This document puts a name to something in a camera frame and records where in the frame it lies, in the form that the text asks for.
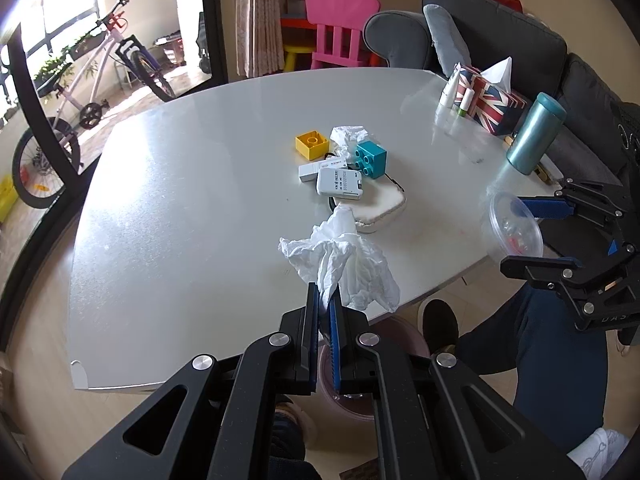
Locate white tissue front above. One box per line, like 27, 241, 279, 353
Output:
278, 205, 400, 313

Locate white tissue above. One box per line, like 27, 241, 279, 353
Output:
278, 205, 400, 313
330, 126, 371, 162

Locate clear plastic container pink bits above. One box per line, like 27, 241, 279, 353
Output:
482, 192, 544, 263

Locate white square card device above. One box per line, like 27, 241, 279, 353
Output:
316, 168, 363, 200

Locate beige zip pouch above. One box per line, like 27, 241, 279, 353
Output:
331, 176, 407, 234

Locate white usb token stick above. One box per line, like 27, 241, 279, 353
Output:
297, 157, 348, 182

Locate teal toy brick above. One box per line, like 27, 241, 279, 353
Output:
352, 141, 387, 179

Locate pink trash bin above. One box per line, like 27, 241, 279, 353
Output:
314, 316, 432, 422

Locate teal thermos bottle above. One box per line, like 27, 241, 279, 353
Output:
506, 92, 567, 176

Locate dark grey sofa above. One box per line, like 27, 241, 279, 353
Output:
362, 0, 640, 181

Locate person's legs in jeans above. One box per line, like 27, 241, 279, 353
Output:
456, 285, 608, 453

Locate black shoe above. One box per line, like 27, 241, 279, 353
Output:
421, 299, 459, 356

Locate beige slipper shoe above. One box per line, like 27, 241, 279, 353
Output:
274, 396, 318, 448

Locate union jack tissue box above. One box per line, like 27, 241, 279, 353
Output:
454, 56, 530, 136

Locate small white green bottle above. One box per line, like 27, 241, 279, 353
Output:
458, 88, 475, 116

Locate white tube bottle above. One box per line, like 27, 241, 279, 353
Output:
438, 67, 460, 108

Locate dark woven mat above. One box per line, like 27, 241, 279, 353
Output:
340, 458, 381, 480

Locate yellow toy brick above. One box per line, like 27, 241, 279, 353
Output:
294, 130, 330, 162

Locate crumpled white tissue back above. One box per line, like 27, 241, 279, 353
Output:
330, 126, 371, 162

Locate white printed shoe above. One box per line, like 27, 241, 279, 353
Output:
567, 428, 629, 480

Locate light grey cushion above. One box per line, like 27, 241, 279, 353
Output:
423, 3, 471, 77

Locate yellow kids stool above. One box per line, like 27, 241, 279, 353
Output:
283, 44, 314, 73

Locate patterned curtain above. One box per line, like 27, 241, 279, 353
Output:
235, 0, 284, 78

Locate red kids table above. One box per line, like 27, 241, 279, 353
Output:
280, 18, 317, 49

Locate pink kids chair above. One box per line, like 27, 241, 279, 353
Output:
305, 0, 381, 70

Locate white bicycle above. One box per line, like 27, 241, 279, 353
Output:
11, 0, 177, 209

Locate yellow crate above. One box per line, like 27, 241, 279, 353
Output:
0, 174, 18, 223

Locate black door frame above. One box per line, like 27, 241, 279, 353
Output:
1, 0, 229, 351

